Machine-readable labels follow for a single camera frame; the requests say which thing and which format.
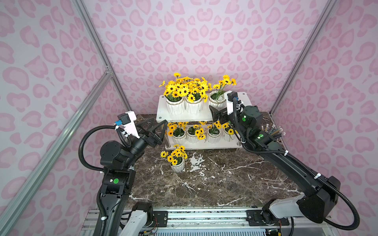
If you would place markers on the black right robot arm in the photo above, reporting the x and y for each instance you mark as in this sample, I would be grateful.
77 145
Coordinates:
319 194

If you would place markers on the sunflower pot top second-left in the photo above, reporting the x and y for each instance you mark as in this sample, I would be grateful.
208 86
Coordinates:
195 93

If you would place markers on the sunflower pot second-left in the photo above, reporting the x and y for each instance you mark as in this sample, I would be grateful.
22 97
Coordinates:
195 93
195 133

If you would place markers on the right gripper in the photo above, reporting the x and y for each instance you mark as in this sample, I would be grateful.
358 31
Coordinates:
222 109

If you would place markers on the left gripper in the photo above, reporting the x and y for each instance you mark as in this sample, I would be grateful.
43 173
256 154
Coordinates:
144 133

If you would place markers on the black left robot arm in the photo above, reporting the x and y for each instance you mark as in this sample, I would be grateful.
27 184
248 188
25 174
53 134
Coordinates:
117 160

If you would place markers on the sunflower pot bottom second-left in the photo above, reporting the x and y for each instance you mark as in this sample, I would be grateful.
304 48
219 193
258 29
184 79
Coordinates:
195 133

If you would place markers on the white two-tier shelf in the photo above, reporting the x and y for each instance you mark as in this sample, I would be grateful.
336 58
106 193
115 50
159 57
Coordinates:
204 115

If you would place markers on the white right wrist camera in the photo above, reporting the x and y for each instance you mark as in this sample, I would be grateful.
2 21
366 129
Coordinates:
230 97

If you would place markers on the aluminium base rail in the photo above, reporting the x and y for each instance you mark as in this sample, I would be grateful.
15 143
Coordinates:
229 221

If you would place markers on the pink pencil cup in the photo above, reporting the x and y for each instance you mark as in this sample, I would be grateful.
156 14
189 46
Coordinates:
276 132

